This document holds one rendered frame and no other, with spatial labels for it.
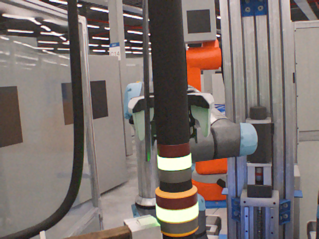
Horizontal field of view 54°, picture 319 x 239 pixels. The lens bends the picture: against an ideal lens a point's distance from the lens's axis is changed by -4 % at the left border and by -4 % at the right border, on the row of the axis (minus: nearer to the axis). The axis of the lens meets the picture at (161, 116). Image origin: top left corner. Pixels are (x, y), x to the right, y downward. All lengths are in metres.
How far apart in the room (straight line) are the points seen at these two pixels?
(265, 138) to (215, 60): 3.28
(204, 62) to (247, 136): 3.66
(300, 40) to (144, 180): 1.42
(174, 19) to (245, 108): 0.95
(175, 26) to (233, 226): 1.12
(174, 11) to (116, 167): 4.92
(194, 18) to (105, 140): 2.19
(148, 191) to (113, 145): 4.00
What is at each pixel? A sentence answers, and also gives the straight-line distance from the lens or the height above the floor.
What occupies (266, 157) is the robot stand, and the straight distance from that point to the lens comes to 1.16.
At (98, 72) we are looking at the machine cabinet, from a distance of 4.84.
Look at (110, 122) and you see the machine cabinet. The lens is 5.01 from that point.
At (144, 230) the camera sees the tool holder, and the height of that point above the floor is 1.55.
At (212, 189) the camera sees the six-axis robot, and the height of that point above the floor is 0.20.
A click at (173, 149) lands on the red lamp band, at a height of 1.62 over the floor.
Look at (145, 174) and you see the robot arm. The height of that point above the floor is 1.38.
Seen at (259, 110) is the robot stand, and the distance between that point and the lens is 1.14.
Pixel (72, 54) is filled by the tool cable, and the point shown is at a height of 1.72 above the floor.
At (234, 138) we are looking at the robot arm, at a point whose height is 1.55.
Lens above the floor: 1.69
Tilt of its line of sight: 7 degrees down
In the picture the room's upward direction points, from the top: 4 degrees counter-clockwise
